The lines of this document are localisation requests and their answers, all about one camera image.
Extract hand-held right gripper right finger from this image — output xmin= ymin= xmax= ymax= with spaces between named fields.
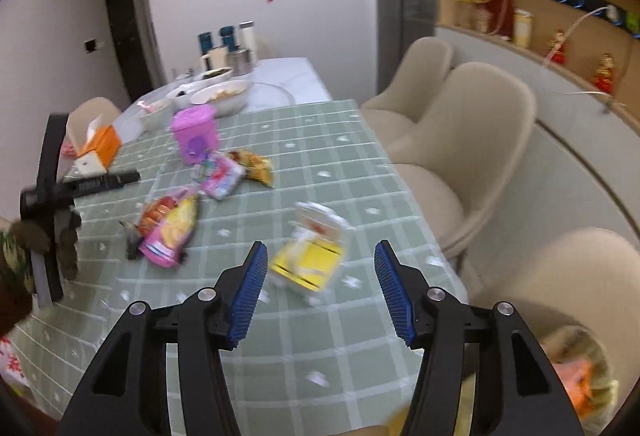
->
xmin=374 ymin=239 xmax=586 ymax=436

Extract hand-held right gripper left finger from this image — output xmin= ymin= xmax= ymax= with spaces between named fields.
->
xmin=57 ymin=240 xmax=269 ymax=436

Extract glass turntable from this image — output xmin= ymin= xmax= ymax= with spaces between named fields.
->
xmin=249 ymin=80 xmax=292 ymax=110

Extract small white bowl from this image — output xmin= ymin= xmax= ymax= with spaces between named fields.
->
xmin=139 ymin=98 xmax=174 ymax=128

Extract red gold figurine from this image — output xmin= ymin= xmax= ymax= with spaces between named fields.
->
xmin=592 ymin=52 xmax=616 ymax=96
xmin=547 ymin=28 xmax=569 ymax=65

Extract white bowl with dark food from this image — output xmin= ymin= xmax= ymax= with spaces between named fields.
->
xmin=194 ymin=66 xmax=234 ymax=83

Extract beige dining chair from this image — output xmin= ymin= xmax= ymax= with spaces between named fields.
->
xmin=360 ymin=36 xmax=454 ymax=123
xmin=66 ymin=97 xmax=123 ymax=158
xmin=471 ymin=226 xmax=640 ymax=436
xmin=384 ymin=61 xmax=537 ymax=263

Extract white yellow cup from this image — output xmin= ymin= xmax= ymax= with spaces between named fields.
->
xmin=512 ymin=8 xmax=534 ymax=48

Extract orange snack packet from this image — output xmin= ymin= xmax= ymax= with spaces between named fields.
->
xmin=137 ymin=193 xmax=177 ymax=238

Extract white yellow toothpick dispenser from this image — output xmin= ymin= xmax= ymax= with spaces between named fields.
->
xmin=269 ymin=201 xmax=354 ymax=308

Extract steel cup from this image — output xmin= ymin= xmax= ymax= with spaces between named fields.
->
xmin=229 ymin=47 xmax=254 ymax=74

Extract orange white tissue box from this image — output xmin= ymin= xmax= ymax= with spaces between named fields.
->
xmin=74 ymin=113 xmax=123 ymax=175

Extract dark door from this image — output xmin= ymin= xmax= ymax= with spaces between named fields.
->
xmin=103 ymin=0 xmax=154 ymax=106

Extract yellow pink snack packet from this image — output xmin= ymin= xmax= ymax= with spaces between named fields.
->
xmin=138 ymin=193 xmax=200 ymax=268

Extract pink plastic container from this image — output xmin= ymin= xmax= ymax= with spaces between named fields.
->
xmin=171 ymin=106 xmax=221 ymax=166

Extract person's left hand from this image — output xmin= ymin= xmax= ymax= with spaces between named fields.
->
xmin=50 ymin=209 xmax=84 ymax=283

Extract flower in red bag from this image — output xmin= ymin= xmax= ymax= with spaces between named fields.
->
xmin=469 ymin=0 xmax=516 ymax=40

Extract white cable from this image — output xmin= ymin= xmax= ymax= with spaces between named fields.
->
xmin=542 ymin=6 xmax=632 ymax=98

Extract large white bowl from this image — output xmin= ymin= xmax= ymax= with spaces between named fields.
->
xmin=190 ymin=79 xmax=251 ymax=118

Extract clear plastic jar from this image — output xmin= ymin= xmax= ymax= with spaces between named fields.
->
xmin=455 ymin=0 xmax=476 ymax=28

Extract dark glass cabinet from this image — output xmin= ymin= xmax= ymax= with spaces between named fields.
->
xmin=372 ymin=0 xmax=439 ymax=98

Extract dark crumpled wrapper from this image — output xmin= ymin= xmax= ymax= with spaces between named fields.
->
xmin=121 ymin=220 xmax=144 ymax=261

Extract orange carton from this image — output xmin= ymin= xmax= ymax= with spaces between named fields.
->
xmin=556 ymin=358 xmax=602 ymax=418

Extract green checked tablecloth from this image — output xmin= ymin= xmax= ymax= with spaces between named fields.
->
xmin=10 ymin=99 xmax=472 ymax=436

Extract gold red snack packet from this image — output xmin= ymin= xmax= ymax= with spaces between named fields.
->
xmin=227 ymin=148 xmax=275 ymax=188

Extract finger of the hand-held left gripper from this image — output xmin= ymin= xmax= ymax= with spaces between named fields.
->
xmin=74 ymin=169 xmax=142 ymax=200

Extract pink bag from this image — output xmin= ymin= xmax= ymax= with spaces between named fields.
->
xmin=0 ymin=335 xmax=24 ymax=385

